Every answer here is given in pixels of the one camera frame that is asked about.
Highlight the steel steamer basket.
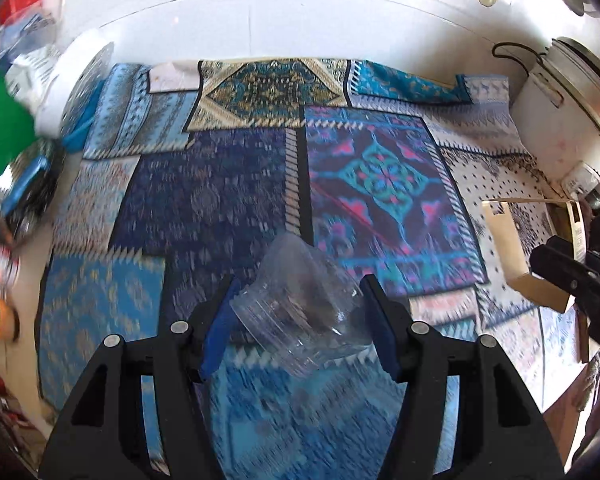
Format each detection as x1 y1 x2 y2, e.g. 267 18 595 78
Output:
0 136 67 247

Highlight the white printed plastic bag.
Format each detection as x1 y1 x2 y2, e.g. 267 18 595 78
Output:
5 44 63 107

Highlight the white paper sheet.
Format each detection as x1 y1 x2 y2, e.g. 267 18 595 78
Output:
149 61 204 94

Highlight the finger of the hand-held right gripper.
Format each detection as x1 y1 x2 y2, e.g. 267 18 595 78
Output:
529 236 589 302

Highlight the blue patchwork patterned tablecloth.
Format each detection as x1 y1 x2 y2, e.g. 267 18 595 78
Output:
35 57 597 480

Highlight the black power cable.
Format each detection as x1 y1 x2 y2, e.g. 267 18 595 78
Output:
491 41 548 63

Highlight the clear plastic cup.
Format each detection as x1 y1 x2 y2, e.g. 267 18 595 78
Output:
229 232 377 382

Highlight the white round lid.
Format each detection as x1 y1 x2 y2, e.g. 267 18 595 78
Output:
34 30 117 139

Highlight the white rice cooker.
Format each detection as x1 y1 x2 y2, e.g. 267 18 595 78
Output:
510 36 600 197

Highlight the green box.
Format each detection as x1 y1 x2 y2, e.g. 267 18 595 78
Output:
0 66 37 207

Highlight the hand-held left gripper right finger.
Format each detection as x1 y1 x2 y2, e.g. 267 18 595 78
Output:
359 275 566 480

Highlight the small brown cardboard box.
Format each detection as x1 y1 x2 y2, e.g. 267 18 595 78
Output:
481 198 587 314

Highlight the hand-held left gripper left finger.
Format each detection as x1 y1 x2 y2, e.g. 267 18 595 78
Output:
39 274 241 480

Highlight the blue foil packet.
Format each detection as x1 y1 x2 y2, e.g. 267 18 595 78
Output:
0 156 49 217

